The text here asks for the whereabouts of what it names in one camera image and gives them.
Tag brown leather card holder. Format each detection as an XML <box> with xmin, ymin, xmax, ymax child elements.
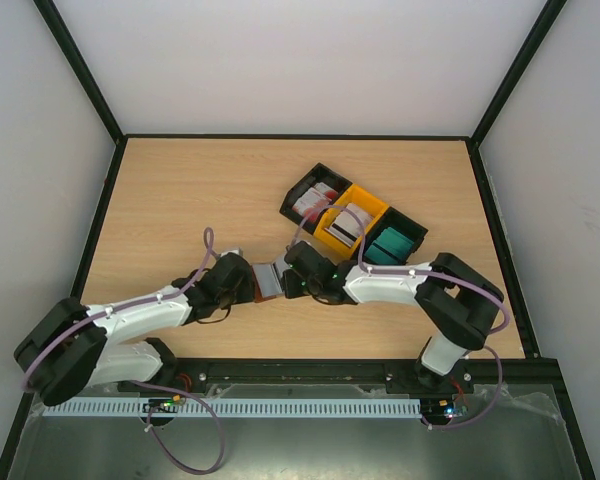
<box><xmin>251</xmin><ymin>256</ymin><xmax>288</xmax><ymax>303</ymax></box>

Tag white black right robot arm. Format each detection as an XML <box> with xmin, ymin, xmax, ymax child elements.
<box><xmin>283</xmin><ymin>241</ymin><xmax>510</xmax><ymax>392</ymax></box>

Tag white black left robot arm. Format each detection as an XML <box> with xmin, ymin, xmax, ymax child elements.
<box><xmin>14</xmin><ymin>252</ymin><xmax>255</xmax><ymax>406</ymax></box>

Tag red white card stack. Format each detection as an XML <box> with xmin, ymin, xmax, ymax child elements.
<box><xmin>292</xmin><ymin>182</ymin><xmax>338</xmax><ymax>222</ymax></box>

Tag teal card stack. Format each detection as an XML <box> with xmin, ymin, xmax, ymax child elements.
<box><xmin>364</xmin><ymin>227</ymin><xmax>414</xmax><ymax>265</ymax></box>

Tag yellow middle tray compartment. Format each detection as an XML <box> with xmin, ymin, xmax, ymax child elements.
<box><xmin>314</xmin><ymin>184</ymin><xmax>389</xmax><ymax>259</ymax></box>

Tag black left tray compartment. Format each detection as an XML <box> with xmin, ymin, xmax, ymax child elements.
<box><xmin>279</xmin><ymin>163</ymin><xmax>352</xmax><ymax>234</ymax></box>

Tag black tray compartment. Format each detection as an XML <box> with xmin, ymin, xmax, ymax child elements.
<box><xmin>279</xmin><ymin>163</ymin><xmax>352</xmax><ymax>234</ymax></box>
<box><xmin>363</xmin><ymin>207</ymin><xmax>428</xmax><ymax>266</ymax></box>

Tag black right tray compartment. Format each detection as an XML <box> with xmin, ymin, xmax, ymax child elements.
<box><xmin>363</xmin><ymin>207</ymin><xmax>428</xmax><ymax>266</ymax></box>

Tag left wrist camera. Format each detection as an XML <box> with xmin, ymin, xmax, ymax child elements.
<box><xmin>221</xmin><ymin>247</ymin><xmax>243</xmax><ymax>256</ymax></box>

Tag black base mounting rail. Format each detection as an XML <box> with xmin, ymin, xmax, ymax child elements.
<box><xmin>148</xmin><ymin>358</ymin><xmax>473</xmax><ymax>396</ymax></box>

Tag light blue slotted cable duct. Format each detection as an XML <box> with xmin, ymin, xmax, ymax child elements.
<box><xmin>42</xmin><ymin>397</ymin><xmax>421</xmax><ymax>419</ymax></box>

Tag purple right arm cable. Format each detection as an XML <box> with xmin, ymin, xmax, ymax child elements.
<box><xmin>289</xmin><ymin>203</ymin><xmax>511</xmax><ymax>432</ymax></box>

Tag black metal cage frame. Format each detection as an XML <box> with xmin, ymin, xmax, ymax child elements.
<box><xmin>0</xmin><ymin>0</ymin><xmax>597</xmax><ymax>480</ymax></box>

